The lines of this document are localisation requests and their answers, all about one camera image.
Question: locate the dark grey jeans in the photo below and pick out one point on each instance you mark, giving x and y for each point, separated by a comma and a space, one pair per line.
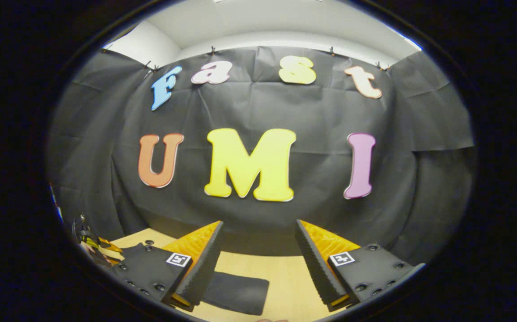
240, 293

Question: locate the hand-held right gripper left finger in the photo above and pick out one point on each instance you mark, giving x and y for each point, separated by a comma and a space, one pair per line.
202, 268

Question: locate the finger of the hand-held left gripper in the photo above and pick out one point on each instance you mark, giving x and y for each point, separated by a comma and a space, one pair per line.
110, 246

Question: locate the black backdrop cloth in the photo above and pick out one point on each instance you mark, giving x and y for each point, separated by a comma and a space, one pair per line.
321, 116

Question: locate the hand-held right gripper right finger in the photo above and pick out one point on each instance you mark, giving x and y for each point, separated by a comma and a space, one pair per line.
314, 264

